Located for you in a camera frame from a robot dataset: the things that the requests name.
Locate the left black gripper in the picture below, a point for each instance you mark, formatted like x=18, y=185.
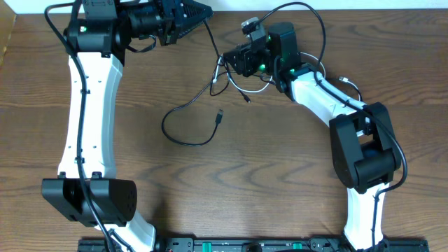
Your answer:
x=175, y=26

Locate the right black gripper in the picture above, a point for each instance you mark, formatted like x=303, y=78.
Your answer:
x=244, y=57

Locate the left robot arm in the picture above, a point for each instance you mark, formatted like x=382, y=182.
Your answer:
x=87, y=189

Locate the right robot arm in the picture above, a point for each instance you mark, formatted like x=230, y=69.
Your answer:
x=363, y=146

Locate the wooden panel at left edge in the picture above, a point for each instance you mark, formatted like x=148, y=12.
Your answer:
x=7, y=23

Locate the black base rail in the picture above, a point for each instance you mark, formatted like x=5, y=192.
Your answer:
x=312, y=244

